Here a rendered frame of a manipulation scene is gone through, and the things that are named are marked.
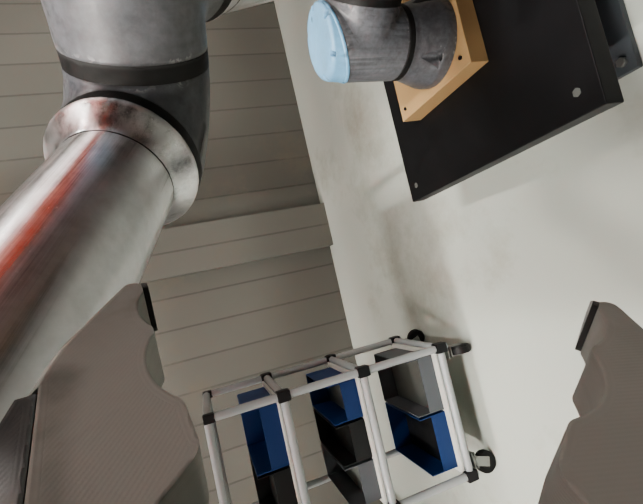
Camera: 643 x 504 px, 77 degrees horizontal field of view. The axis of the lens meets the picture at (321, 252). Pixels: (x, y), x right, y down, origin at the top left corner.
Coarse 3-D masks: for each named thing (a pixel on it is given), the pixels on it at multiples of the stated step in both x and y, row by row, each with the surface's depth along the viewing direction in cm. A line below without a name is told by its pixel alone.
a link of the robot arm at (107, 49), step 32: (64, 0) 27; (96, 0) 26; (128, 0) 27; (160, 0) 28; (192, 0) 30; (224, 0) 35; (256, 0) 41; (64, 32) 28; (96, 32) 28; (128, 32) 28; (160, 32) 29; (192, 32) 31; (64, 64) 31; (96, 64) 29; (128, 64) 29; (160, 64) 30; (192, 64) 32
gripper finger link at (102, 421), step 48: (144, 288) 11; (96, 336) 10; (144, 336) 10; (48, 384) 8; (96, 384) 8; (144, 384) 8; (48, 432) 7; (96, 432) 7; (144, 432) 7; (192, 432) 7; (48, 480) 6; (96, 480) 6; (144, 480) 6; (192, 480) 7
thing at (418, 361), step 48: (240, 384) 165; (336, 384) 143; (384, 384) 179; (432, 384) 153; (288, 432) 132; (336, 432) 162; (432, 432) 159; (288, 480) 134; (336, 480) 161; (384, 480) 139
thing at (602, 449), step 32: (608, 320) 10; (608, 352) 9; (640, 352) 9; (608, 384) 8; (640, 384) 8; (608, 416) 8; (640, 416) 8; (576, 448) 7; (608, 448) 7; (640, 448) 7; (576, 480) 7; (608, 480) 7; (640, 480) 7
